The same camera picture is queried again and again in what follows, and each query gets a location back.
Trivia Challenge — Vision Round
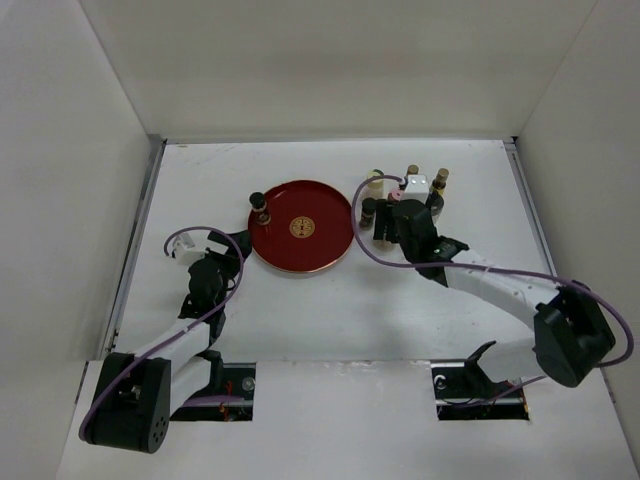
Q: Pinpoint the black cap spice bottle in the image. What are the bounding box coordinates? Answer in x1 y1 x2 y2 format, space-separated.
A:
249 192 271 226
358 197 377 230

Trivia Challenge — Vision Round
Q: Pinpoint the pink cap spice jar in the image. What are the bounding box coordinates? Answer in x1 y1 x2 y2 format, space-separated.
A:
387 189 403 203

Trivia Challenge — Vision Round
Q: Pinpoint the cream cap spice jar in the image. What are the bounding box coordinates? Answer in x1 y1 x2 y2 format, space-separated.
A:
364 169 385 200

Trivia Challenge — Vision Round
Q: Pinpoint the black knob glass dispenser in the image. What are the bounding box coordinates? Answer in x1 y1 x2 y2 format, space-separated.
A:
373 227 398 251
425 191 445 225

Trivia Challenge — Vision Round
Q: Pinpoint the yellow label oil bottle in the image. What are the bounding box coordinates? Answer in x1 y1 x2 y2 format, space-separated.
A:
406 164 419 176
431 168 449 196

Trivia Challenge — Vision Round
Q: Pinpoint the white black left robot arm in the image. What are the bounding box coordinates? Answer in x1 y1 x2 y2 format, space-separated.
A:
78 227 256 454

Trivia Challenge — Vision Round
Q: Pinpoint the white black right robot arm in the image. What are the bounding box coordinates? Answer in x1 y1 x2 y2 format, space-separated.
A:
383 199 615 396

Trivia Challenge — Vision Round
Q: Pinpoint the red round tray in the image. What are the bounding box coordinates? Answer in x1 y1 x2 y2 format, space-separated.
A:
247 180 354 274

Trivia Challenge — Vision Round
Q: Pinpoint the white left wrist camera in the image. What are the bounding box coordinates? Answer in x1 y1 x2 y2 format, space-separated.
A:
171 234 195 263

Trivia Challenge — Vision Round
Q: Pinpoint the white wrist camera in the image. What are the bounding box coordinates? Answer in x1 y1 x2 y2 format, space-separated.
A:
402 174 430 204
171 234 195 263

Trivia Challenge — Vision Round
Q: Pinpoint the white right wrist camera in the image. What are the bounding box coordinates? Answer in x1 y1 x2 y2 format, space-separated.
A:
402 174 430 204

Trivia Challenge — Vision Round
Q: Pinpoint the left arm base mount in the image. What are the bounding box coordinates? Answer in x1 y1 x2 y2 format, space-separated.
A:
171 363 257 423

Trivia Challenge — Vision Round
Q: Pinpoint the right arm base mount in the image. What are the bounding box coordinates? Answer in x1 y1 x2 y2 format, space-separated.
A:
431 362 529 421

